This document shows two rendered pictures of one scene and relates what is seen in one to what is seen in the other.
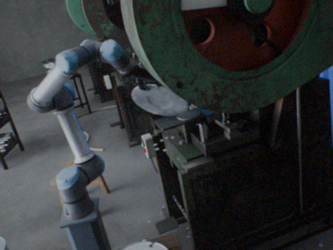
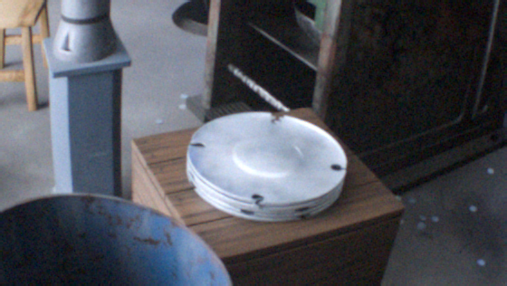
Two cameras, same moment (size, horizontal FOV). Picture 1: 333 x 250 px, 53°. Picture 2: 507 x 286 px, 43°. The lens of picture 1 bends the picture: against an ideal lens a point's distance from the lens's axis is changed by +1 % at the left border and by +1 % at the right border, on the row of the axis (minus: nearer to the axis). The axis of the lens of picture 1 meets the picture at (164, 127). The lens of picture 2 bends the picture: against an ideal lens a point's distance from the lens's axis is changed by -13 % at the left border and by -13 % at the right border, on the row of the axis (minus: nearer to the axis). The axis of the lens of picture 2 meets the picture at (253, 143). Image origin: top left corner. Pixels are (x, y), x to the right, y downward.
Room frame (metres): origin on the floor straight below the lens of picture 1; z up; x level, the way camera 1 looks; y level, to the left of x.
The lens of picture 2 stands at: (0.03, 0.69, 1.13)
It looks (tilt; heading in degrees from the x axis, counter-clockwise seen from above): 33 degrees down; 337
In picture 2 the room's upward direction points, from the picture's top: 6 degrees clockwise
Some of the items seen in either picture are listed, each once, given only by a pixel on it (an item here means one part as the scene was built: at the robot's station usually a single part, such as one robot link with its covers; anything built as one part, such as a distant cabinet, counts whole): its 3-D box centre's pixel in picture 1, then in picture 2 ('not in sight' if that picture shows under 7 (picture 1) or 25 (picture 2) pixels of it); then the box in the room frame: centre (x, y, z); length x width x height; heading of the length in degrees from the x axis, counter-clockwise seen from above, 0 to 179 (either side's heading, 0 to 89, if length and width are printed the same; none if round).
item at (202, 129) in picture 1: (202, 131); not in sight; (1.44, -0.18, 0.75); 0.03 x 0.03 x 0.10; 14
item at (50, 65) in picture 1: (65, 87); not in sight; (4.40, 1.20, 0.40); 0.45 x 0.40 x 0.79; 26
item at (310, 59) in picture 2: not in sight; (351, 42); (1.64, -0.27, 0.31); 0.43 x 0.42 x 0.01; 14
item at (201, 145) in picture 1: (212, 126); not in sight; (1.64, -0.26, 0.68); 0.45 x 0.30 x 0.06; 14
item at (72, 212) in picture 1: (77, 202); (84, 28); (1.44, 0.51, 0.50); 0.15 x 0.15 x 0.10
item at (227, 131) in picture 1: (226, 122); not in sight; (1.48, -0.30, 0.76); 0.17 x 0.06 x 0.10; 14
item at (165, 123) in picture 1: (182, 128); not in sight; (1.60, -0.09, 0.72); 0.25 x 0.14 x 0.14; 104
